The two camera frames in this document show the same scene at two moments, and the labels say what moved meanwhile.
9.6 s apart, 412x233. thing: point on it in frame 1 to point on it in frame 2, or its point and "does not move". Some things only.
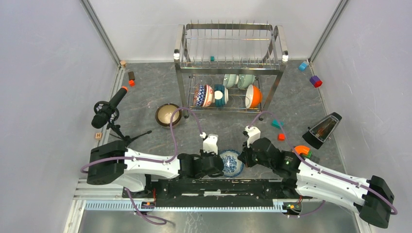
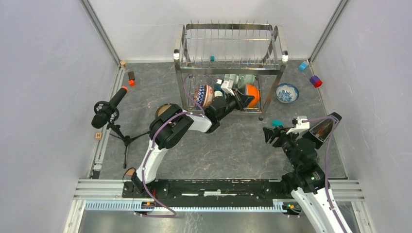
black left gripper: x=202 y=154 to x=243 y=100
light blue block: x=303 y=65 does not move
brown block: x=131 y=75 does not move
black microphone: x=106 y=112 does not move
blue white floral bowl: x=232 y=166 to x=286 y=93
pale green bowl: x=244 y=80 does not move
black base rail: x=215 y=192 does not move
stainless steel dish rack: x=225 y=65 does not move
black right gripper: x=244 y=156 to x=268 y=132
